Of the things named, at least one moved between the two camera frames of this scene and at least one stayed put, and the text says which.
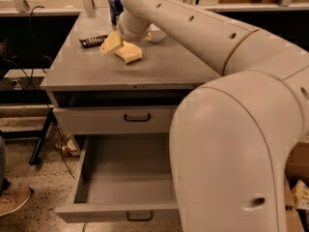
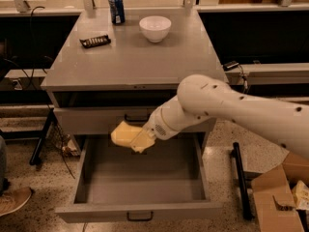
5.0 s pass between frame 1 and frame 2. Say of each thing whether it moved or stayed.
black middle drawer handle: stayed
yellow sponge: moved
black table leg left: stayed
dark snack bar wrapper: stayed
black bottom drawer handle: stayed
